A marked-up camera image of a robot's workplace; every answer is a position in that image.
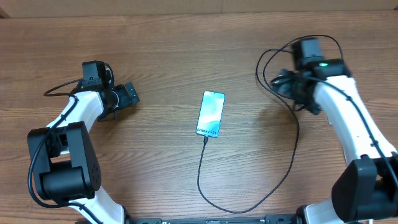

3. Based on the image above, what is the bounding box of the black USB charger cable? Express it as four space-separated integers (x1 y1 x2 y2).
197 34 345 215

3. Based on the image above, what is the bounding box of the blue Samsung Galaxy phone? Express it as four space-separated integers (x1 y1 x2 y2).
196 91 225 138

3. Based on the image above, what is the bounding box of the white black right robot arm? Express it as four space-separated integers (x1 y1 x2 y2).
271 35 397 223

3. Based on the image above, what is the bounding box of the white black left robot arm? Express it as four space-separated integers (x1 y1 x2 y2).
27 60 139 223

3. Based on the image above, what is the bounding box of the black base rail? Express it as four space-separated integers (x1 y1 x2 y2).
125 214 306 224

